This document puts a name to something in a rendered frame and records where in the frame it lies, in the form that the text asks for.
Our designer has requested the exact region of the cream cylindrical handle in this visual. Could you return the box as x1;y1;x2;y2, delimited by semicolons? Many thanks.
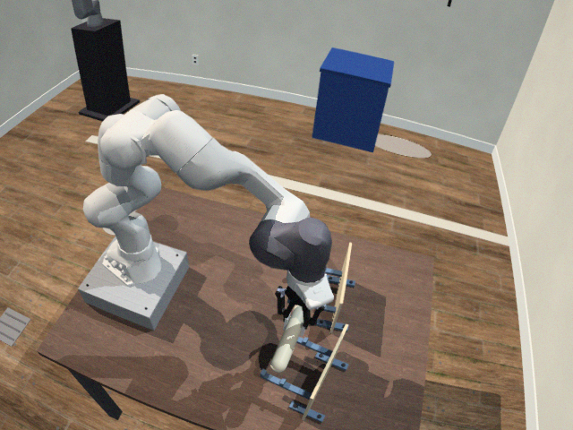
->
270;305;303;373

